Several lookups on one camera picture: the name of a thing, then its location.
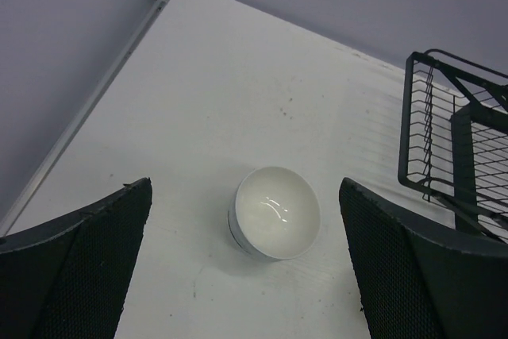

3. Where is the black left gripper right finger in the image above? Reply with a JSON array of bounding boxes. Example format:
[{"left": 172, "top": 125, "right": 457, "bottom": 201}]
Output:
[{"left": 338, "top": 178, "right": 507, "bottom": 338}]

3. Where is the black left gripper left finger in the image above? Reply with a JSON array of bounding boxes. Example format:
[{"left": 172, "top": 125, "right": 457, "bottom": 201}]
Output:
[{"left": 1, "top": 178, "right": 152, "bottom": 338}]

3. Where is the white bowl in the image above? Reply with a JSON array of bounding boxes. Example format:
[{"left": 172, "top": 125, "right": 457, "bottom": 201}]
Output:
[{"left": 227, "top": 166, "right": 321, "bottom": 262}]

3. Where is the black wire dish rack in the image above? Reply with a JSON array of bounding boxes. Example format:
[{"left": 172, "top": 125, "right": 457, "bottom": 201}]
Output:
[{"left": 398, "top": 48, "right": 507, "bottom": 243}]

